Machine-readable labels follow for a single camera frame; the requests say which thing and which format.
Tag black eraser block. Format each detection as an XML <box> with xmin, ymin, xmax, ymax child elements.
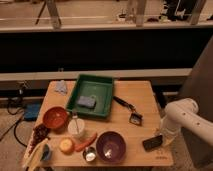
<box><xmin>142</xmin><ymin>135</ymin><xmax>163</xmax><ymax>152</ymax></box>

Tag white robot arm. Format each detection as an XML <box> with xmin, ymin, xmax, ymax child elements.
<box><xmin>159</xmin><ymin>98</ymin><xmax>213</xmax><ymax>146</ymax></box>

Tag green plastic tray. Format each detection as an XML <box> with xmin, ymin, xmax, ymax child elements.
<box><xmin>66</xmin><ymin>74</ymin><xmax>114</xmax><ymax>119</ymax></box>

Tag blue sponge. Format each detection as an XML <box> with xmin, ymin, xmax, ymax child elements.
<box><xmin>77</xmin><ymin>96</ymin><xmax>96</xmax><ymax>108</ymax></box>

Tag light blue crumpled cloth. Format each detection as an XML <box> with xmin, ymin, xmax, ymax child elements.
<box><xmin>55</xmin><ymin>80</ymin><xmax>67</xmax><ymax>95</ymax></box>

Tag purple bowl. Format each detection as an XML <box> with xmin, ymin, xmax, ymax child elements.
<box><xmin>96</xmin><ymin>131</ymin><xmax>126</xmax><ymax>164</ymax></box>

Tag red bowl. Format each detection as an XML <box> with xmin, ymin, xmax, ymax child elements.
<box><xmin>42</xmin><ymin>106</ymin><xmax>68</xmax><ymax>130</ymax></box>

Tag orange carrot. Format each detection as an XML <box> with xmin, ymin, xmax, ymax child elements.
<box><xmin>75</xmin><ymin>133</ymin><xmax>98</xmax><ymax>152</ymax></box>

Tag metal measuring cup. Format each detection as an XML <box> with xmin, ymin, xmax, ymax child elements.
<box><xmin>83</xmin><ymin>147</ymin><xmax>96</xmax><ymax>162</ymax></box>

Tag yellow round fruit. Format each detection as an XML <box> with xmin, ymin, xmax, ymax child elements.
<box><xmin>59</xmin><ymin>138</ymin><xmax>74</xmax><ymax>154</ymax></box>

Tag blue box on floor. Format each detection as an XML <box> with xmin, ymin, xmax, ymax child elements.
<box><xmin>24</xmin><ymin>103</ymin><xmax>41</xmax><ymax>121</ymax></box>

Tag dark red grapes bunch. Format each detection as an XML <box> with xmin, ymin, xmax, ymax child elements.
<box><xmin>29</xmin><ymin>124</ymin><xmax>50</xmax><ymax>153</ymax></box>

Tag blue small cup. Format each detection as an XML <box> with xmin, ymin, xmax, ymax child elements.
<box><xmin>41</xmin><ymin>144</ymin><xmax>52</xmax><ymax>161</ymax></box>

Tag yellow banana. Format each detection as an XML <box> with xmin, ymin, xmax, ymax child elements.
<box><xmin>22</xmin><ymin>138</ymin><xmax>48</xmax><ymax>171</ymax></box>

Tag black handled brush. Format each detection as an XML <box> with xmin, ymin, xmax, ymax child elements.
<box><xmin>113</xmin><ymin>96</ymin><xmax>143</xmax><ymax>126</ymax></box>

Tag black floor cables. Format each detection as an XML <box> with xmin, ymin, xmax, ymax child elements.
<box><xmin>0</xmin><ymin>81</ymin><xmax>29</xmax><ymax>148</ymax></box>

